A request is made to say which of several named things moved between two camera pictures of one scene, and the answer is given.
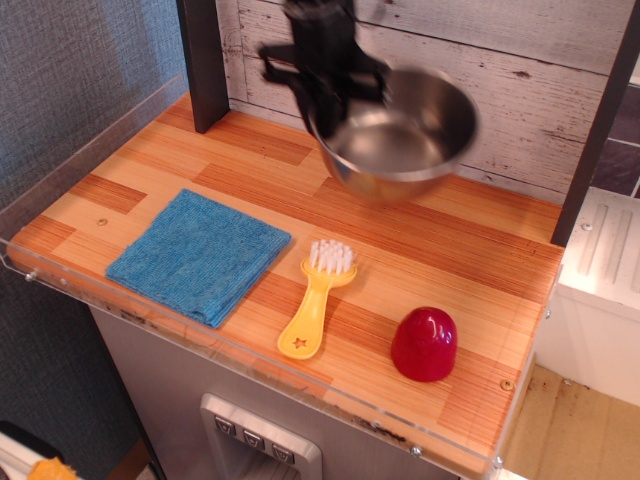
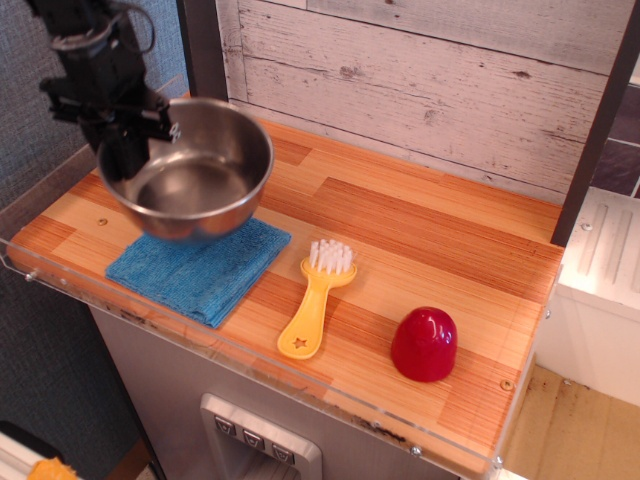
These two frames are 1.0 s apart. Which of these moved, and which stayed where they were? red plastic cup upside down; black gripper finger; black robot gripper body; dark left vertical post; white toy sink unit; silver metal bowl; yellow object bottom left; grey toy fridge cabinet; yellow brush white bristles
Moved: black gripper finger; silver metal bowl; black robot gripper body
Stayed: white toy sink unit; yellow object bottom left; grey toy fridge cabinet; dark left vertical post; red plastic cup upside down; yellow brush white bristles
